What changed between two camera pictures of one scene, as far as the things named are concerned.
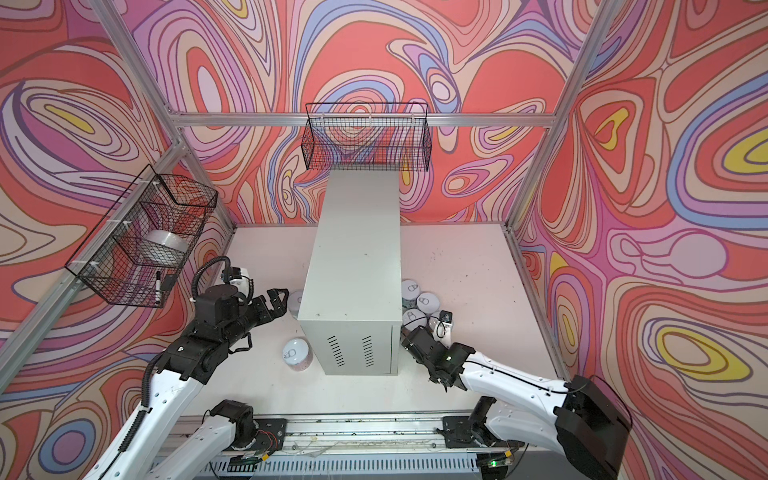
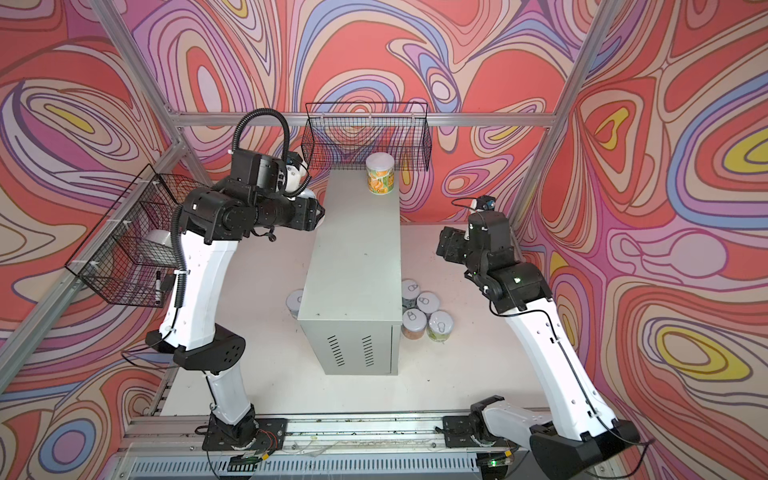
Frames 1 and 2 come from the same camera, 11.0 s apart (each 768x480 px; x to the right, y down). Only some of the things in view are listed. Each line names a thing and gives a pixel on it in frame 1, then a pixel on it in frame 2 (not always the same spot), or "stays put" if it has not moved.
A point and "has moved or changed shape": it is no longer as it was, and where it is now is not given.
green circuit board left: (241, 463) stays put
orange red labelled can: (412, 318) stays put
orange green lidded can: (429, 306) → (380, 167)
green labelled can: (428, 302) has moved or changed shape
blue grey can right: (409, 290) stays put
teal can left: (294, 300) stays put
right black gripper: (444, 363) → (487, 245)
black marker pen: (158, 287) stays put
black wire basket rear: (369, 137) stays put
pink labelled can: (298, 354) → (310, 193)
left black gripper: (279, 307) → (307, 215)
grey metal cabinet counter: (350, 308) stays put
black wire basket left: (138, 250) stays put
